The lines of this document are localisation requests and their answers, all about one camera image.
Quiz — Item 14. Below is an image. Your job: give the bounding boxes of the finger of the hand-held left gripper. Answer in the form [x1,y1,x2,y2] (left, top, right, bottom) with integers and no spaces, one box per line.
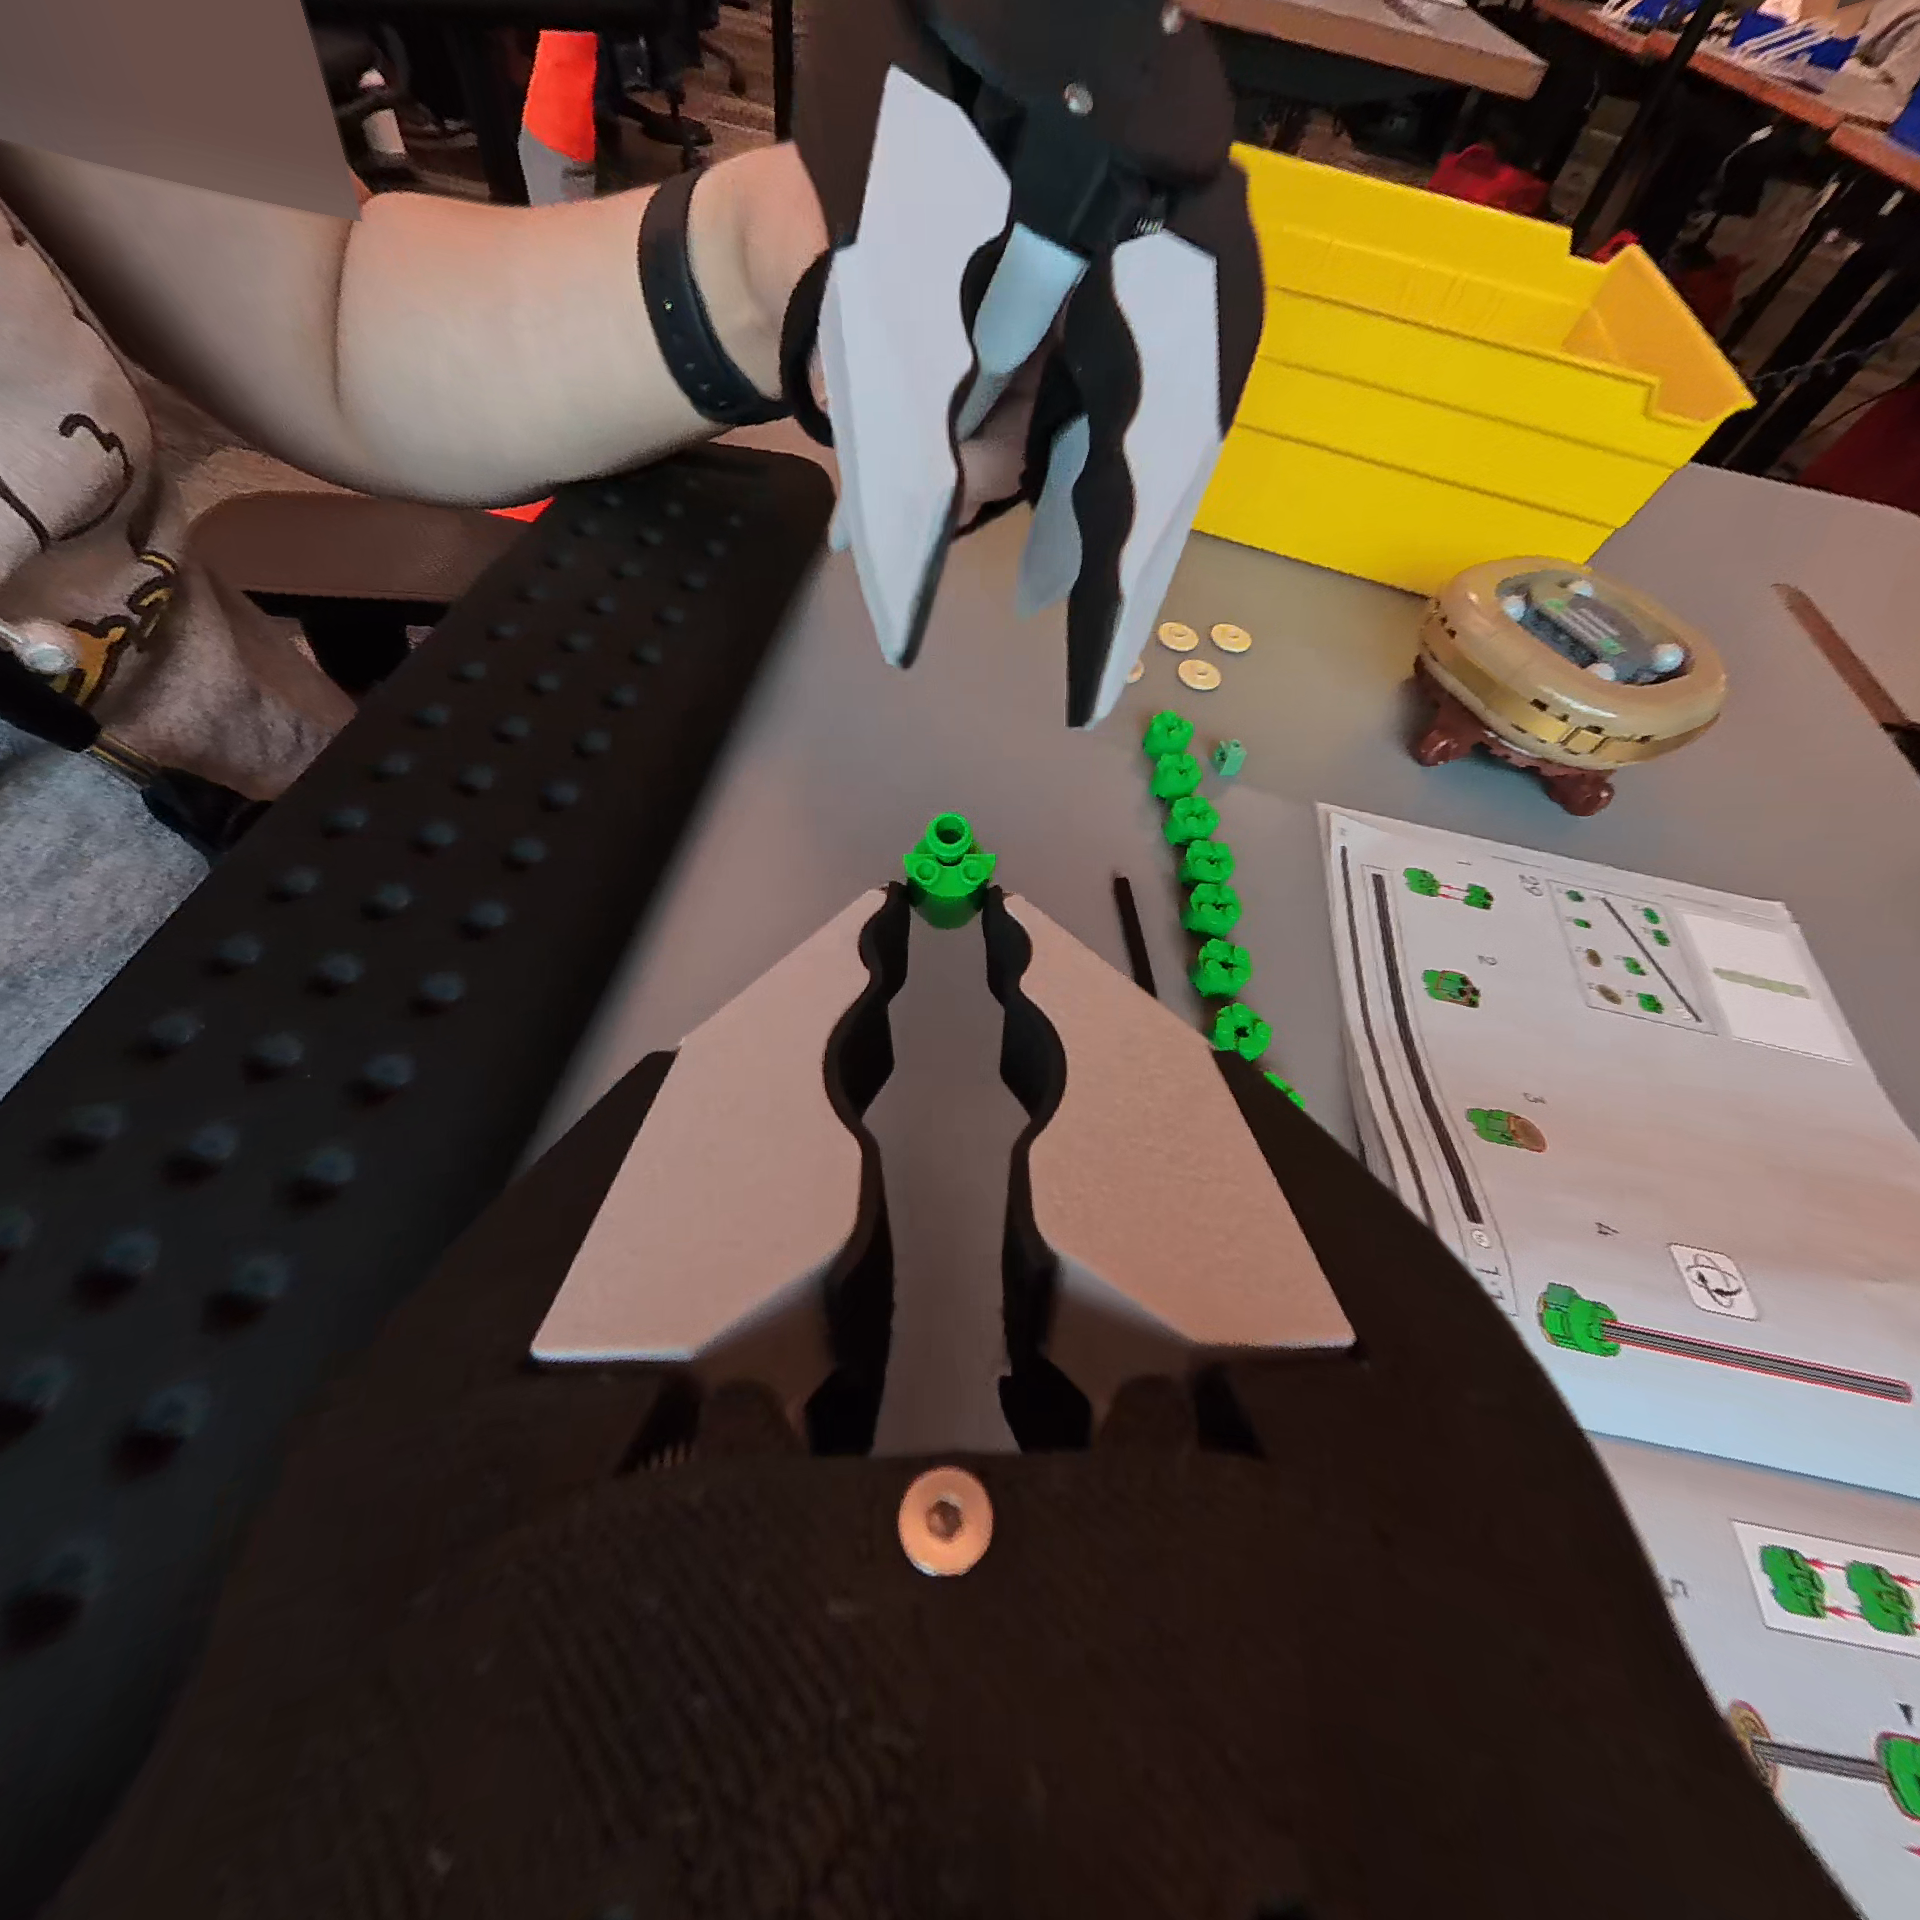
[817,68,1023,674]
[1016,226,1226,733]

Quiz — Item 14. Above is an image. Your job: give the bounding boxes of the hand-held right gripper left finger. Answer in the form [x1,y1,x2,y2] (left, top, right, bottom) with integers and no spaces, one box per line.
[531,886,915,1453]

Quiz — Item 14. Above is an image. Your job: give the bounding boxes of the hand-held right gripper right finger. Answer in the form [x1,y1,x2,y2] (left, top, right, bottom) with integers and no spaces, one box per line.
[979,889,1362,1453]

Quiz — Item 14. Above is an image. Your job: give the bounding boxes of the green round toy brick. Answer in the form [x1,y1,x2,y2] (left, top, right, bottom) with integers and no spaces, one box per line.
[904,814,1000,931]

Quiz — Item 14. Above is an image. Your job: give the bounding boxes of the person's left forearm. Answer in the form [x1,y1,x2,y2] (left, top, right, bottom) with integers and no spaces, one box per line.
[0,138,834,507]

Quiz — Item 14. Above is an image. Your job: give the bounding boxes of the black wristband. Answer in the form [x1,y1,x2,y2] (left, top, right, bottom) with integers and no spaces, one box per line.
[637,167,793,427]

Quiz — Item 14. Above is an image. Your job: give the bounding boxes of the yellow plastic bin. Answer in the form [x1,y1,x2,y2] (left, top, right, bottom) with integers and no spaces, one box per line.
[1192,143,1756,597]

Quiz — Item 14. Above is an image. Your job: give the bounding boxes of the brown background table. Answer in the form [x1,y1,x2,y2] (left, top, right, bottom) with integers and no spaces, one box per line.
[1180,0,1550,103]
[1544,0,1920,200]

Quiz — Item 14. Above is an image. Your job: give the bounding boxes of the row of green bricks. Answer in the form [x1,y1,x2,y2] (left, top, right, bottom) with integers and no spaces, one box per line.
[1138,713,1306,1115]

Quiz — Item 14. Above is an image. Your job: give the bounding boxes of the black office chair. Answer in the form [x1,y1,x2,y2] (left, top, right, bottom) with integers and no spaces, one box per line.
[599,0,754,173]

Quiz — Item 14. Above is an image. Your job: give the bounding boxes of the orange and white cone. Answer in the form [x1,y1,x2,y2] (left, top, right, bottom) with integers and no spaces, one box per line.
[515,30,604,207]

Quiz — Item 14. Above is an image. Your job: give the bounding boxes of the black perforated panel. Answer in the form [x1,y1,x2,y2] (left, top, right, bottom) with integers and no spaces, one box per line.
[0,443,838,1920]

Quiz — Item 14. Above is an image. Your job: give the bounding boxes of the open instruction booklet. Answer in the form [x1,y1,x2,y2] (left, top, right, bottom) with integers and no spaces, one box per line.
[1315,804,1920,1920]

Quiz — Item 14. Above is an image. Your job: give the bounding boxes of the gold round pot model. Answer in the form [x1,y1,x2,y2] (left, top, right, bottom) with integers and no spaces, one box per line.
[1407,555,1731,821]

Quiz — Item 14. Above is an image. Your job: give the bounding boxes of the grey shorts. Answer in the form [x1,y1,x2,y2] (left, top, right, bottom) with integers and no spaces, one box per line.
[0,720,216,1100]

